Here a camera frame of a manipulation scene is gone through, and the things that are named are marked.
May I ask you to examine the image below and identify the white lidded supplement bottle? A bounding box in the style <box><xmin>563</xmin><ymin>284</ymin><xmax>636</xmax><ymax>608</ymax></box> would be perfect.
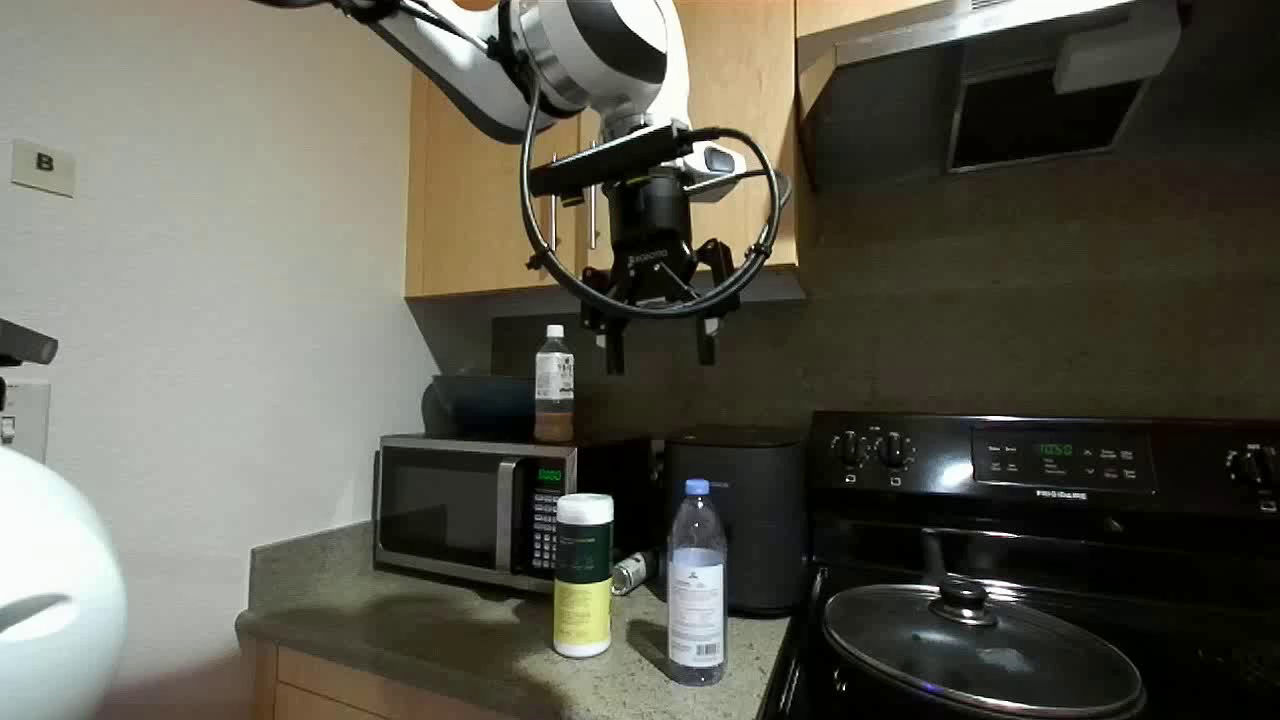
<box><xmin>551</xmin><ymin>493</ymin><xmax>614</xmax><ymax>661</ymax></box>

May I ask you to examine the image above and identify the stainless steel microwave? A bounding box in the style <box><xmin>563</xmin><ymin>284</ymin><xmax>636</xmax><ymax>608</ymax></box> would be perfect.
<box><xmin>371</xmin><ymin>438</ymin><xmax>580</xmax><ymax>594</ymax></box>

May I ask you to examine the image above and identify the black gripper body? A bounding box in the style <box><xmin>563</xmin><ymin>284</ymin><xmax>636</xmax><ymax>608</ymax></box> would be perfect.
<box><xmin>584</xmin><ymin>167</ymin><xmax>736</xmax><ymax>316</ymax></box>

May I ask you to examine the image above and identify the black electric stove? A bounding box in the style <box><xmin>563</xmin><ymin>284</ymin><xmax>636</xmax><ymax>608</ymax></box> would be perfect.
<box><xmin>758</xmin><ymin>412</ymin><xmax>1280</xmax><ymax>720</ymax></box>

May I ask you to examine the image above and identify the brown tea bottle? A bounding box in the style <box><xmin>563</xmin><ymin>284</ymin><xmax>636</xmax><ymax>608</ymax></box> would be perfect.
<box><xmin>530</xmin><ymin>326</ymin><xmax>576</xmax><ymax>445</ymax></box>

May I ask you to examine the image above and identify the clear plastic water bottle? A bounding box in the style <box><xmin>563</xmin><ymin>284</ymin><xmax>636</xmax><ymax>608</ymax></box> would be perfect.
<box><xmin>665</xmin><ymin>480</ymin><xmax>726</xmax><ymax>685</ymax></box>

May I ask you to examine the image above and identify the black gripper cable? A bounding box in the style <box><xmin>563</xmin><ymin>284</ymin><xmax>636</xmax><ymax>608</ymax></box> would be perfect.
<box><xmin>514</xmin><ymin>83</ymin><xmax>792</xmax><ymax>326</ymax></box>

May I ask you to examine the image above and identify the steel range hood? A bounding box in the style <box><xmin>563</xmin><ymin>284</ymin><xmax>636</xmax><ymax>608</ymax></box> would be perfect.
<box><xmin>797</xmin><ymin>0</ymin><xmax>1184</xmax><ymax>188</ymax></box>

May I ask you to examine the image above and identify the wooden upper cabinet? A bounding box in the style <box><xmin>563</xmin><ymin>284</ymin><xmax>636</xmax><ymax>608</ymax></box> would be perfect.
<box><xmin>377</xmin><ymin>0</ymin><xmax>787</xmax><ymax>319</ymax></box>

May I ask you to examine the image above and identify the black pan with glass lid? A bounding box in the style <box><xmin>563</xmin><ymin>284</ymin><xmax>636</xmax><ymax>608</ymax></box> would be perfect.
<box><xmin>818</xmin><ymin>577</ymin><xmax>1147</xmax><ymax>720</ymax></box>

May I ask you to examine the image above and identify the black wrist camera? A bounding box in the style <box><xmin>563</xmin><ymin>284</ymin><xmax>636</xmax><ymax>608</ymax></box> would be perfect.
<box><xmin>526</xmin><ymin>123</ymin><xmax>692</xmax><ymax>195</ymax></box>

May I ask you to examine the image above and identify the white round object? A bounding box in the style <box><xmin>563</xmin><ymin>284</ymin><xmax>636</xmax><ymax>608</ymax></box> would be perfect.
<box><xmin>0</xmin><ymin>447</ymin><xmax>127</xmax><ymax>720</ymax></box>

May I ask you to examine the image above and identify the white wall switch plate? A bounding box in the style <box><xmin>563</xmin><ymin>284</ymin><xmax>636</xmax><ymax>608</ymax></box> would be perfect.
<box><xmin>10</xmin><ymin>142</ymin><xmax>74</xmax><ymax>195</ymax></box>

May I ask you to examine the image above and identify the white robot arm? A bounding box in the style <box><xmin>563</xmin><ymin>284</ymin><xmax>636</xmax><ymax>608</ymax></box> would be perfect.
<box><xmin>260</xmin><ymin>0</ymin><xmax>757</xmax><ymax>374</ymax></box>

